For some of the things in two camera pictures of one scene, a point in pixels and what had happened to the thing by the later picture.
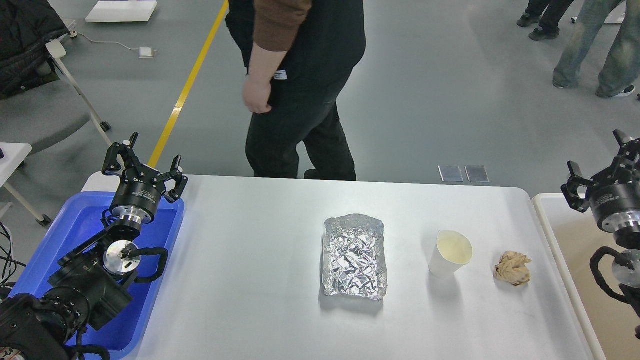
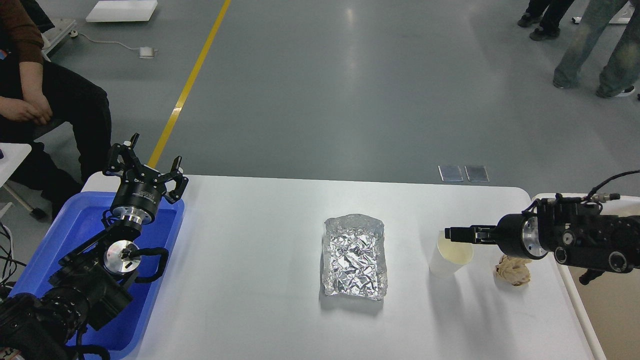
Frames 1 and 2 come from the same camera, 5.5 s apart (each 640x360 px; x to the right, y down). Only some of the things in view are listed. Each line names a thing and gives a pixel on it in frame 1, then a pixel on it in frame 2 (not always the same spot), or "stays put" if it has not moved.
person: [299, 55] to [33, 91]
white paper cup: [452, 249] stays put
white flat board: [117, 11] stays put
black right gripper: [615, 197] to [517, 235]
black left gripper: [138, 195] stays put
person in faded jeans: [618, 76] stays put
